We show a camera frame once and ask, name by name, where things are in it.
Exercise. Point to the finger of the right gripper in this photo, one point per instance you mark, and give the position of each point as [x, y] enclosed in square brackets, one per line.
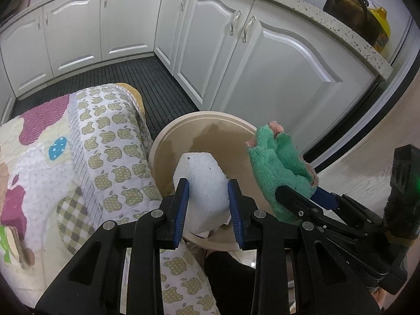
[301, 207]
[324, 199]

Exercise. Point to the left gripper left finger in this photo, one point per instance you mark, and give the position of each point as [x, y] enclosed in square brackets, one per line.
[175, 210]

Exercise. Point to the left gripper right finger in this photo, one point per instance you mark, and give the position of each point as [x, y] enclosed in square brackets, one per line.
[242, 208]

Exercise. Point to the white foam block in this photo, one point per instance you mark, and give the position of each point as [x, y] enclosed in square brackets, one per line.
[208, 206]

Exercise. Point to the green fuzzy cloth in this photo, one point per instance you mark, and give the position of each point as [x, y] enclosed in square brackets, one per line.
[275, 162]

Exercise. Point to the beige round trash bin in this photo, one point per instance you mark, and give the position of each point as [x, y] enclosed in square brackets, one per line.
[222, 135]

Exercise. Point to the white lower kitchen cabinets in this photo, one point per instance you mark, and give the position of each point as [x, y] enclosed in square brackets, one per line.
[248, 58]

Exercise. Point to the dark ribbed floor mat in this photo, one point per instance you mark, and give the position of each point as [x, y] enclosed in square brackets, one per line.
[164, 99]

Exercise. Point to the patterned quilted table cover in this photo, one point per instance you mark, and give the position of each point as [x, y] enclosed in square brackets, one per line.
[76, 196]

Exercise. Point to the large dark stock pot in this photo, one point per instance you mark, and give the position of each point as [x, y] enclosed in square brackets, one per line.
[356, 15]

